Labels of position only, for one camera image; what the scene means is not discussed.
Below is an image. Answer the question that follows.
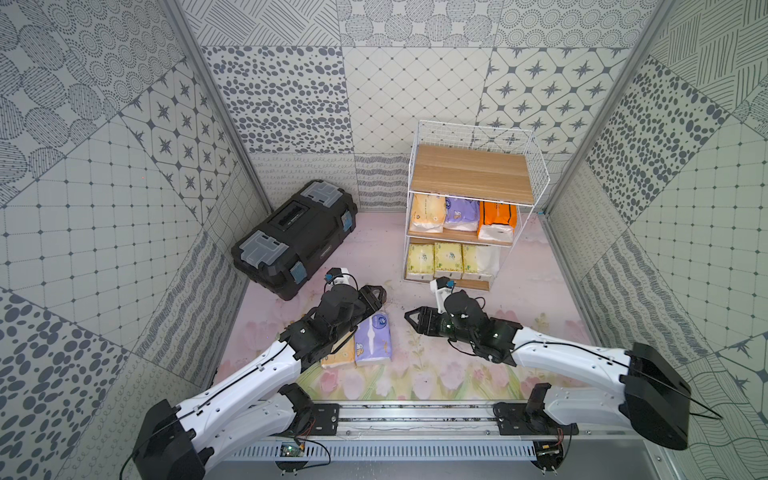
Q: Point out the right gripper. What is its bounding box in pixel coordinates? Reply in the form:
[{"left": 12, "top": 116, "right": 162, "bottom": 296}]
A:
[{"left": 404, "top": 305, "right": 477, "bottom": 347}]

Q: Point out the purple tissue pack top shelf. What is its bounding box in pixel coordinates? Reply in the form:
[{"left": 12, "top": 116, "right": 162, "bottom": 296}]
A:
[{"left": 354, "top": 312, "right": 393, "bottom": 366}]

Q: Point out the purple tissue pack shelf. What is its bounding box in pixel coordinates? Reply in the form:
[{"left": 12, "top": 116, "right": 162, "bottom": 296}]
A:
[
  {"left": 354, "top": 312, "right": 393, "bottom": 366},
  {"left": 443, "top": 197, "right": 480, "bottom": 232}
]

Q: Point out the yellow tissue pack top shelf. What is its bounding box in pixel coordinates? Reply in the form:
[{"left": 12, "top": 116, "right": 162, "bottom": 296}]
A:
[{"left": 321, "top": 337, "right": 355, "bottom": 369}]

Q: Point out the yellow tissue pack shelf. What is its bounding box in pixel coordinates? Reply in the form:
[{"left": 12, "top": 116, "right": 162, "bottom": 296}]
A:
[
  {"left": 321, "top": 337, "right": 355, "bottom": 369},
  {"left": 409, "top": 193, "right": 446, "bottom": 233}
]

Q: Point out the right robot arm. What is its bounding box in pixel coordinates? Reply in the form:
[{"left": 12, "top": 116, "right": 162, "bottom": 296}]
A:
[{"left": 404, "top": 288, "right": 692, "bottom": 451}]

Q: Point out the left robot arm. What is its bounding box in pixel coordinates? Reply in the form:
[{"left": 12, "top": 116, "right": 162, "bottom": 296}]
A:
[{"left": 128, "top": 274, "right": 387, "bottom": 479}]

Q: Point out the green tissue pack left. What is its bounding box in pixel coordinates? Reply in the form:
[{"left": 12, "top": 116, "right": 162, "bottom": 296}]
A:
[{"left": 405, "top": 243, "right": 435, "bottom": 281}]

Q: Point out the green tissue pack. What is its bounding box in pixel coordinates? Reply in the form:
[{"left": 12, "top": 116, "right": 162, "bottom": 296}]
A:
[
  {"left": 434, "top": 242, "right": 464, "bottom": 279},
  {"left": 462, "top": 244, "right": 500, "bottom": 282},
  {"left": 405, "top": 243, "right": 435, "bottom": 281}
]

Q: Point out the green tissue pack middle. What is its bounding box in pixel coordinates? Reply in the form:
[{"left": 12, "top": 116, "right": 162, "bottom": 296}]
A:
[{"left": 434, "top": 242, "right": 464, "bottom": 279}]

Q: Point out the green tissue pack right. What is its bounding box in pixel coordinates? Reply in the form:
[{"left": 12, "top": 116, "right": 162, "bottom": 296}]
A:
[{"left": 462, "top": 244, "right": 500, "bottom": 282}]

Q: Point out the orange tissue pack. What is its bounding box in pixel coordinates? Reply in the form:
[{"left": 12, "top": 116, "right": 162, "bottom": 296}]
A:
[{"left": 477, "top": 202, "right": 518, "bottom": 244}]

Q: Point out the black plastic toolbox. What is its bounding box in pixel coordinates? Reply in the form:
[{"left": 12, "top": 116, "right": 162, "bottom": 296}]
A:
[{"left": 231, "top": 180, "right": 358, "bottom": 301}]

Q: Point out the green circuit board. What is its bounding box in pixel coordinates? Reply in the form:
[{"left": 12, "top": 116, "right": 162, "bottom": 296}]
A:
[{"left": 280, "top": 442, "right": 303, "bottom": 458}]

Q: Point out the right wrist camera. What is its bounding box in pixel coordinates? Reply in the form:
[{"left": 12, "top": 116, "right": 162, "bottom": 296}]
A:
[{"left": 429, "top": 277, "right": 455, "bottom": 314}]

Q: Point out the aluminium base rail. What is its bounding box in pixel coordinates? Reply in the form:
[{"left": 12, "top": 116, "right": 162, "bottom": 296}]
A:
[{"left": 170, "top": 398, "right": 637, "bottom": 445}]

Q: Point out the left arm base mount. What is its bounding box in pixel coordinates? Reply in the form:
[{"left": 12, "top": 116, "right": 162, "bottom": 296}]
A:
[{"left": 278, "top": 383, "right": 341, "bottom": 437}]

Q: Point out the white wire wooden shelf rack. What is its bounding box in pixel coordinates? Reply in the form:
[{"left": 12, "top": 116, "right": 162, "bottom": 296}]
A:
[{"left": 403, "top": 120, "right": 551, "bottom": 290}]

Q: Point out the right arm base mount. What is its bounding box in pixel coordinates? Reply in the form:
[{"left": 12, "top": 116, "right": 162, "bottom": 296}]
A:
[{"left": 492, "top": 383, "right": 579, "bottom": 436}]

